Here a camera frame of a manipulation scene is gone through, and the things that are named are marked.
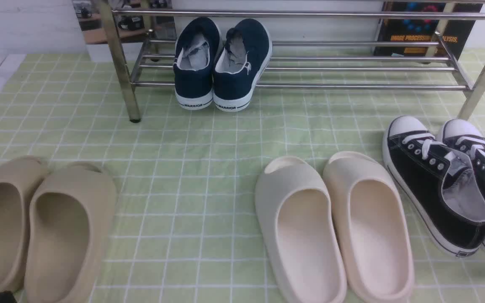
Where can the metal shoe rack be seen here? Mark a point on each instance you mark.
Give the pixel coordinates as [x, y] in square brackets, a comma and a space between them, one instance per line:
[438, 51]

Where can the left cream foam slipper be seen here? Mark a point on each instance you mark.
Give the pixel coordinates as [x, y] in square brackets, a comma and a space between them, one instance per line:
[293, 207]

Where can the cream foam slipper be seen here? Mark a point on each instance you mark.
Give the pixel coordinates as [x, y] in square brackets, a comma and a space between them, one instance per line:
[293, 207]
[371, 228]

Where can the green checkered tablecloth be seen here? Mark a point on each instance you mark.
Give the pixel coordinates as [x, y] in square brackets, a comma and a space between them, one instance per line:
[185, 229]

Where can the right navy canvas shoe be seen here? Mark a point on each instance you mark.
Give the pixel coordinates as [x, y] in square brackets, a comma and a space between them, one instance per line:
[246, 53]

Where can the navy canvas shoe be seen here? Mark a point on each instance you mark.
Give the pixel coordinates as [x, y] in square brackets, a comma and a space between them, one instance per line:
[246, 53]
[196, 51]

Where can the left navy canvas shoe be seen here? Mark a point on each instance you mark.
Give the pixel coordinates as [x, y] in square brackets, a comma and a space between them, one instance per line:
[196, 51]

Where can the right cream foam slipper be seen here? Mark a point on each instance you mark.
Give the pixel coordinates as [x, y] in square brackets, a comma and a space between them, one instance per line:
[371, 228]

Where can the right tan foam slipper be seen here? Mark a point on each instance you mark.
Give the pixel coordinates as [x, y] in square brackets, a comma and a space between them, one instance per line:
[70, 218]

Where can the tan foam slipper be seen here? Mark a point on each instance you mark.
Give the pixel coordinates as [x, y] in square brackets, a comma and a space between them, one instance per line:
[70, 218]
[19, 179]

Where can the left tan foam slipper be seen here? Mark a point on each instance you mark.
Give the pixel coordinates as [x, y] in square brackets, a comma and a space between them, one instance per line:
[19, 179]

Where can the black left gripper tip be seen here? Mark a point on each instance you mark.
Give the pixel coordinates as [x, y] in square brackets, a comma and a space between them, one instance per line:
[7, 297]

